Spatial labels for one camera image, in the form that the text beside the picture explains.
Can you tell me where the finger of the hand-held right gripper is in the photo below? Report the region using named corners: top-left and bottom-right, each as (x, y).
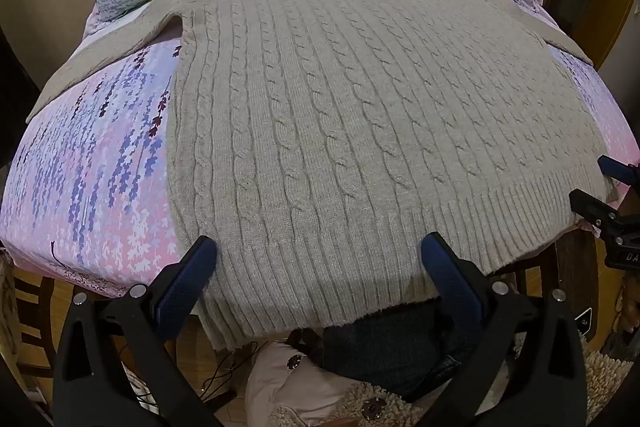
top-left (597, 154), bottom-right (640, 188)
top-left (569, 188), bottom-right (626, 238)

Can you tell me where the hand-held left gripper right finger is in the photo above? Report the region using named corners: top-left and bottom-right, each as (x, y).
top-left (421, 232), bottom-right (588, 427)

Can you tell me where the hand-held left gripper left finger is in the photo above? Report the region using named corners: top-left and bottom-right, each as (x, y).
top-left (52, 235), bottom-right (236, 427)

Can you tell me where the beige cable knit sweater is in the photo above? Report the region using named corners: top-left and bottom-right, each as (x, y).
top-left (26, 0), bottom-right (618, 352)

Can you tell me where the person's pink fleece-lined jacket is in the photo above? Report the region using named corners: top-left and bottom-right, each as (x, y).
top-left (245, 339), bottom-right (640, 427)

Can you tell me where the wooden chair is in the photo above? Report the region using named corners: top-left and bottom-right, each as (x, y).
top-left (10, 267), bottom-right (68, 388)

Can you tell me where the floral lavender bed sheet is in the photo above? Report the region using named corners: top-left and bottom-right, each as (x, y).
top-left (0, 0), bottom-right (640, 303)

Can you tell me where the wooden cabinet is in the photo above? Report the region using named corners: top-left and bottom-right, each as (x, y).
top-left (575, 0), bottom-right (640, 68)

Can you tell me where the thin black cable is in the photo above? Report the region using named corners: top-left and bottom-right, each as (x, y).
top-left (197, 341), bottom-right (261, 408)

